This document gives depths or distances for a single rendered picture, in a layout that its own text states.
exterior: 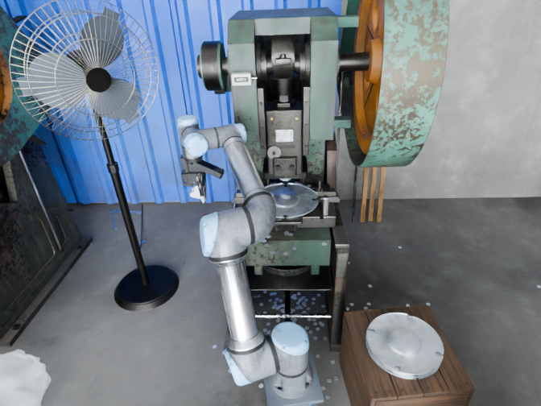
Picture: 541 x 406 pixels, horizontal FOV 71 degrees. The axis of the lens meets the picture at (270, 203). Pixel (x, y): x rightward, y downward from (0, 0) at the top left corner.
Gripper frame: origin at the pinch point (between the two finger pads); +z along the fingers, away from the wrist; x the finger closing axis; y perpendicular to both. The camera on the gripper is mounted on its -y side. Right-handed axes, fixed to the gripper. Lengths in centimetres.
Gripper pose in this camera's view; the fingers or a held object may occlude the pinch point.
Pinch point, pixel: (204, 200)
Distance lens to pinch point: 158.2
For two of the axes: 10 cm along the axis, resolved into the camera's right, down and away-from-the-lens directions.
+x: -0.3, 5.3, -8.5
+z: 0.4, 8.5, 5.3
